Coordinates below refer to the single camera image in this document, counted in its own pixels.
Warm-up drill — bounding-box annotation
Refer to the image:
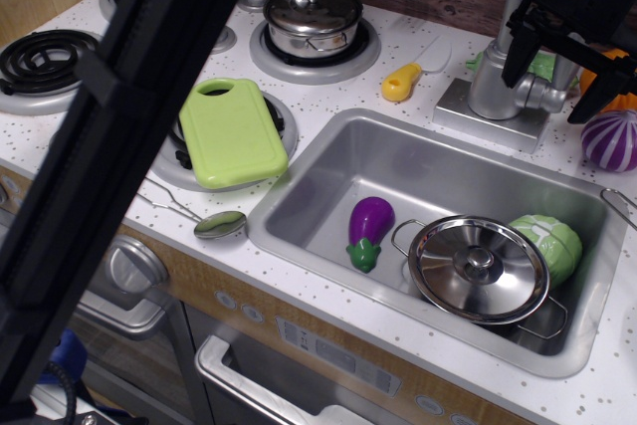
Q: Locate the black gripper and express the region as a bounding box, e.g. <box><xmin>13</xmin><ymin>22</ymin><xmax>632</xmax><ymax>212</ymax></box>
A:
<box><xmin>502</xmin><ymin>0</ymin><xmax>636</xmax><ymax>124</ymax></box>

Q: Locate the silver faucet lever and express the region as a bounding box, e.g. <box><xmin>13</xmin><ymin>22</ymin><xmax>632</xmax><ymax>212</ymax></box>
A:
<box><xmin>550</xmin><ymin>55</ymin><xmax>580</xmax><ymax>94</ymax></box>

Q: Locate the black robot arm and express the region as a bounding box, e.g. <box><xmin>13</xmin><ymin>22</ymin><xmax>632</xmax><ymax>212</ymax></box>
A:
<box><xmin>1</xmin><ymin>0</ymin><xmax>636</xmax><ymax>422</ymax></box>

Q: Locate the green toy lettuce behind faucet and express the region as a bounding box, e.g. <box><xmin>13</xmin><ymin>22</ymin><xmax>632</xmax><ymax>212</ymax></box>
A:
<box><xmin>465</xmin><ymin>51</ymin><xmax>555</xmax><ymax>86</ymax></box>

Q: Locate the orange toy pumpkin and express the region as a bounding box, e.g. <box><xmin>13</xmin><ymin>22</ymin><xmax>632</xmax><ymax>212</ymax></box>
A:
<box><xmin>579</xmin><ymin>48</ymin><xmax>637</xmax><ymax>113</ymax></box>

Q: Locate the silver toy faucet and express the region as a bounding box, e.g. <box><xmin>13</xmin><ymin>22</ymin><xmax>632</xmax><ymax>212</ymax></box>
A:
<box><xmin>433</xmin><ymin>0</ymin><xmax>567</xmax><ymax>153</ymax></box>

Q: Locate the purple striped toy onion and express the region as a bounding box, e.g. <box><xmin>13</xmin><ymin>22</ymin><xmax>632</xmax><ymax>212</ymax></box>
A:
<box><xmin>580</xmin><ymin>110</ymin><xmax>636</xmax><ymax>173</ymax></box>

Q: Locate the green toy cabbage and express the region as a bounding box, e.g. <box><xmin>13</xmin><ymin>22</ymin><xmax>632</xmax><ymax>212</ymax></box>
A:
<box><xmin>510</xmin><ymin>214</ymin><xmax>583</xmax><ymax>291</ymax></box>

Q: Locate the back right stove burner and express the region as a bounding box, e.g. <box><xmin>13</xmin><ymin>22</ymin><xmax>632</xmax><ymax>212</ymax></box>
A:
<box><xmin>249</xmin><ymin>20</ymin><xmax>381</xmax><ymax>86</ymax></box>

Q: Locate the steel pot in sink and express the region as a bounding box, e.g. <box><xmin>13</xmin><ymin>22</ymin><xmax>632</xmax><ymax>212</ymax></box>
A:
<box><xmin>390</xmin><ymin>215</ymin><xmax>569</xmax><ymax>340</ymax></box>

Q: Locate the purple toy eggplant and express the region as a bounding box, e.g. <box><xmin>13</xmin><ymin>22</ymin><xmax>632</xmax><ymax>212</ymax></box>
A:
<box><xmin>345</xmin><ymin>196</ymin><xmax>395</xmax><ymax>273</ymax></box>

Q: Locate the steel pot on stove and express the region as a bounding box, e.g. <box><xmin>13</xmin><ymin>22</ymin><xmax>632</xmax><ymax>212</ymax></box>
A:
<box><xmin>263</xmin><ymin>0</ymin><xmax>363</xmax><ymax>59</ymax></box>

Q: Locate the silver sink basin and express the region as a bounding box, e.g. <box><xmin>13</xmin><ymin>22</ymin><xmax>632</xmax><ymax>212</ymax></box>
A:
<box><xmin>248</xmin><ymin>108</ymin><xmax>626</xmax><ymax>378</ymax></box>

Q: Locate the silver stove knob middle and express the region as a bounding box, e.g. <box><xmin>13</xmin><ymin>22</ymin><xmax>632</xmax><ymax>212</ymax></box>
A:
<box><xmin>211</xmin><ymin>26</ymin><xmax>237</xmax><ymax>55</ymax></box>

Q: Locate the green cutting board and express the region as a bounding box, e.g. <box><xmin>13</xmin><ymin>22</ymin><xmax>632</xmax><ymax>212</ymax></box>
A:
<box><xmin>179</xmin><ymin>78</ymin><xmax>289</xmax><ymax>190</ymax></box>

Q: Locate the steel ladle spoon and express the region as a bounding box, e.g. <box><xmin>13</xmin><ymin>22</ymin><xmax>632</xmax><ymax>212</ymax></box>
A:
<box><xmin>136</xmin><ymin>178</ymin><xmax>247</xmax><ymax>240</ymax></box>

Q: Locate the front right stove burner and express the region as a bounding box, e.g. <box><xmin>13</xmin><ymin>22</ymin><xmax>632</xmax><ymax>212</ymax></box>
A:
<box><xmin>150</xmin><ymin>92</ymin><xmax>298</xmax><ymax>192</ymax></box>

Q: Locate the silver oven dial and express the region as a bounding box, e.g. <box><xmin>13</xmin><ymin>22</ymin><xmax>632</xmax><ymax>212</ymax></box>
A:
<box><xmin>104</xmin><ymin>234</ymin><xmax>169</xmax><ymax>296</ymax></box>

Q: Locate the front left stove burner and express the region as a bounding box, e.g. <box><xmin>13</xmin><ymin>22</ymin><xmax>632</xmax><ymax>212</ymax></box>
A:
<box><xmin>1</xmin><ymin>29</ymin><xmax>101</xmax><ymax>116</ymax></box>

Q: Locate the steel wire handle right edge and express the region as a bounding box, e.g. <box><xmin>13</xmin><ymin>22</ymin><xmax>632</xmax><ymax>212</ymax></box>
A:
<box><xmin>599</xmin><ymin>188</ymin><xmax>637</xmax><ymax>231</ymax></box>

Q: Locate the yellow handled toy knife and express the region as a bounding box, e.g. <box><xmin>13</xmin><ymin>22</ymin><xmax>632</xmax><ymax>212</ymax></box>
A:
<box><xmin>380</xmin><ymin>36</ymin><xmax>452</xmax><ymax>103</ymax></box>

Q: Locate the silver dishwasher door handle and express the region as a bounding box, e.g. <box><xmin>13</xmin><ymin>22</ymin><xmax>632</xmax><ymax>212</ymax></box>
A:
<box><xmin>195</xmin><ymin>335</ymin><xmax>369</xmax><ymax>425</ymax></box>

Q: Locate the silver oven door handle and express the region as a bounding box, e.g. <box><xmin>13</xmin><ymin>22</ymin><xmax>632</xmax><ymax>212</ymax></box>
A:
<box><xmin>77</xmin><ymin>291</ymin><xmax>176</xmax><ymax>341</ymax></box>

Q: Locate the blue clamp with black cable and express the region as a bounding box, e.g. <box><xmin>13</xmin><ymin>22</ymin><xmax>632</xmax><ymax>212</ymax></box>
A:
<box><xmin>37</xmin><ymin>328</ymin><xmax>149</xmax><ymax>424</ymax></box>

